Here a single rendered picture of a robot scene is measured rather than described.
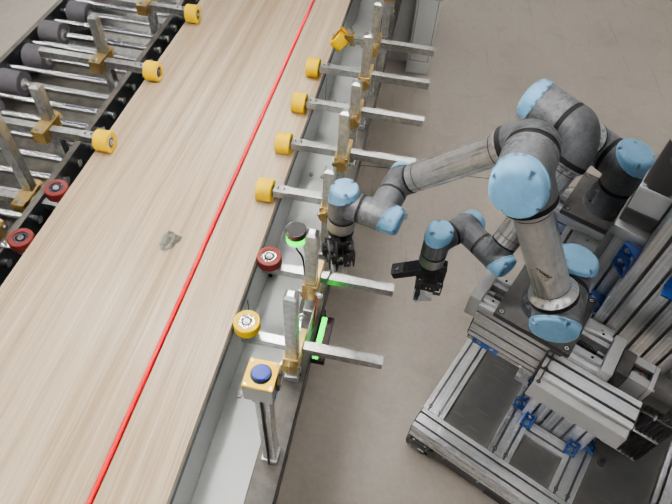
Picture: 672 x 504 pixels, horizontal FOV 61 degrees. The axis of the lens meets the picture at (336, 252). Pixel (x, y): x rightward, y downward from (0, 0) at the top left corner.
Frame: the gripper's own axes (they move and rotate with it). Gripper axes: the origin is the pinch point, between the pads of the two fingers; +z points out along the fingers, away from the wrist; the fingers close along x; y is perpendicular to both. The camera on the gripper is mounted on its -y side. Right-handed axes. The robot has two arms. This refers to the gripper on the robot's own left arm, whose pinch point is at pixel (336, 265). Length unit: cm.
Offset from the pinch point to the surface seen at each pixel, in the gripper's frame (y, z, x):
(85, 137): -71, 5, -81
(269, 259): -12.6, 10.2, -19.3
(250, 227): -27.1, 10.5, -24.5
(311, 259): -3.3, 0.1, -7.0
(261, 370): 43, -23, -24
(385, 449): 23, 101, 22
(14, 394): 24, 10, -90
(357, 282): -3.4, 14.6, 8.1
